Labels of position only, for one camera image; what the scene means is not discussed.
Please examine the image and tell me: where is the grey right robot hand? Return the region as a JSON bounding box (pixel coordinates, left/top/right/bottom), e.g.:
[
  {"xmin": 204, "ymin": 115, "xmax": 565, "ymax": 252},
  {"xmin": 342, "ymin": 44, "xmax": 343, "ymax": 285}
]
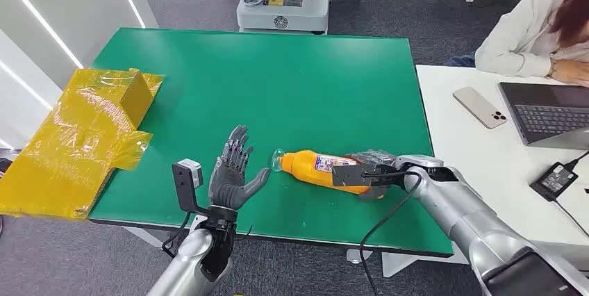
[{"xmin": 345, "ymin": 149, "xmax": 399, "ymax": 201}]

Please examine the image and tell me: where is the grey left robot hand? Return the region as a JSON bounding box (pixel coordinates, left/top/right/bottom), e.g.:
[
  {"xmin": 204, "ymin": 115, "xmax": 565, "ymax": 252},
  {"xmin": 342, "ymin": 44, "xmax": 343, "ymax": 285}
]
[{"xmin": 208, "ymin": 125, "xmax": 272, "ymax": 213}]

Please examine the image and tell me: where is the orange plastic bottle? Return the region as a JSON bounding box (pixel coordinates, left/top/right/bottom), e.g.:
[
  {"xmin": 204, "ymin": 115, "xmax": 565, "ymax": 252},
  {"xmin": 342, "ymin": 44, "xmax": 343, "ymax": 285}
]
[{"xmin": 271, "ymin": 148, "xmax": 385, "ymax": 199}]

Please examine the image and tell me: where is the white table leg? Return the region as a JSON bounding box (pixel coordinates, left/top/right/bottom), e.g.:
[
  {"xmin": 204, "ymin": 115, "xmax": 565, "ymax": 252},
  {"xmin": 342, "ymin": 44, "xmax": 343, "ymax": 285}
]
[{"xmin": 121, "ymin": 225, "xmax": 175, "ymax": 249}]

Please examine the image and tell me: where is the white table foot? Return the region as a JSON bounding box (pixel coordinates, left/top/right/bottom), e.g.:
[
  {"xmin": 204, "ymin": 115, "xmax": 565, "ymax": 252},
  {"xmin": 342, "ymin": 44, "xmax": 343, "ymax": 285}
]
[{"xmin": 345, "ymin": 248, "xmax": 374, "ymax": 265}]

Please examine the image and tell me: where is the beige smartphone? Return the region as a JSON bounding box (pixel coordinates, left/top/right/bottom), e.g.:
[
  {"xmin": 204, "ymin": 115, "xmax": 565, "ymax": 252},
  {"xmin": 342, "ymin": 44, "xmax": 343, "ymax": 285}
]
[{"xmin": 452, "ymin": 86, "xmax": 508, "ymax": 130}]

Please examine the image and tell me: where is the yellow taped cardboard box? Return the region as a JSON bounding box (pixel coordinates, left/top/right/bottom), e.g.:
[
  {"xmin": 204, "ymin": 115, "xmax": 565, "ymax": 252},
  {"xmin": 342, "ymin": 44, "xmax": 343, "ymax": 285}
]
[{"xmin": 0, "ymin": 67, "xmax": 165, "ymax": 221}]

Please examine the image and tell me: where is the dark grey laptop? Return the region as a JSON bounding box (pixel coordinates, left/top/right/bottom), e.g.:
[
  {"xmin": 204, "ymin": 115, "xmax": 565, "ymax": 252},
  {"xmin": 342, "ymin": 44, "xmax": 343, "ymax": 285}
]
[{"xmin": 497, "ymin": 81, "xmax": 589, "ymax": 151}]

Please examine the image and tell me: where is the black power adapter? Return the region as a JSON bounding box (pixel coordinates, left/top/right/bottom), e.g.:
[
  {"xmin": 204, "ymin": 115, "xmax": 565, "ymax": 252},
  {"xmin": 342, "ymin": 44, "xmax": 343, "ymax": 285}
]
[{"xmin": 529, "ymin": 161, "xmax": 579, "ymax": 203}]

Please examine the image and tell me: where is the person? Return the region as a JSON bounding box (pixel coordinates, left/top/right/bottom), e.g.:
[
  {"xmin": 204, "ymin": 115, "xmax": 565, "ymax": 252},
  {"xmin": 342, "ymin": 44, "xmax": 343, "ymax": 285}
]
[{"xmin": 443, "ymin": 0, "xmax": 589, "ymax": 88}]

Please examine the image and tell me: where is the person's hand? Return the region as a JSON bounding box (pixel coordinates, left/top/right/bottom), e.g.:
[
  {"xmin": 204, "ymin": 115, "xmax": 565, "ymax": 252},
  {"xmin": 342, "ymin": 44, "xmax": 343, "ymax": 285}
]
[{"xmin": 549, "ymin": 58, "xmax": 589, "ymax": 88}]

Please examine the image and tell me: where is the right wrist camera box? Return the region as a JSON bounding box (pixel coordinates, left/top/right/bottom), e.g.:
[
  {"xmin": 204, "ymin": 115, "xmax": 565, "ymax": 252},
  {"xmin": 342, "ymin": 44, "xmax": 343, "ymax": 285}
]
[{"xmin": 331, "ymin": 163, "xmax": 410, "ymax": 190}]

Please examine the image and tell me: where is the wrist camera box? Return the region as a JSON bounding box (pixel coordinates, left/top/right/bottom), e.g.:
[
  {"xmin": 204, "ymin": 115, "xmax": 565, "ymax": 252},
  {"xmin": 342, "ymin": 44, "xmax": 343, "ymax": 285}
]
[
  {"xmin": 171, "ymin": 158, "xmax": 209, "ymax": 216},
  {"xmin": 331, "ymin": 163, "xmax": 410, "ymax": 190}
]

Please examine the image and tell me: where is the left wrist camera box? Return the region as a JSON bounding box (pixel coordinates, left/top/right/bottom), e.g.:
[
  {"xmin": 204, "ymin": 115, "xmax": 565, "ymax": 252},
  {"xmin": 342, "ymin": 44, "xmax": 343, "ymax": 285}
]
[{"xmin": 171, "ymin": 158, "xmax": 209, "ymax": 216}]

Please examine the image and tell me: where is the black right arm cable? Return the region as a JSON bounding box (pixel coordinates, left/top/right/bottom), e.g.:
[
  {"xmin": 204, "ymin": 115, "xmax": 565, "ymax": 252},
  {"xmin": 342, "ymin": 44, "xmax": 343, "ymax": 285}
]
[{"xmin": 358, "ymin": 171, "xmax": 423, "ymax": 296}]

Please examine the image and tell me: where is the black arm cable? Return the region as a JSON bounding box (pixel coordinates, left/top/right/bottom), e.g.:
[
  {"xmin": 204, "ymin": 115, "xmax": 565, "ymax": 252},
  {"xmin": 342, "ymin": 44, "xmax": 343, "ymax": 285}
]
[
  {"xmin": 160, "ymin": 211, "xmax": 192, "ymax": 259},
  {"xmin": 358, "ymin": 171, "xmax": 423, "ymax": 296}
]

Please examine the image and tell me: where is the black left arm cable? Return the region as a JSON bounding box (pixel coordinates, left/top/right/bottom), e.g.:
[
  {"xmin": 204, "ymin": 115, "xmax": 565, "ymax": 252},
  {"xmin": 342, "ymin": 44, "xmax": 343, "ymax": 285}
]
[{"xmin": 160, "ymin": 211, "xmax": 192, "ymax": 259}]

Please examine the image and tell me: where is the black adapter cable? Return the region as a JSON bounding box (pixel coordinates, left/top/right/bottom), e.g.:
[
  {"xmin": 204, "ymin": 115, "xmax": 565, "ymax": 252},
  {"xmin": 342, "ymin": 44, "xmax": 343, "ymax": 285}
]
[{"xmin": 551, "ymin": 149, "xmax": 589, "ymax": 239}]

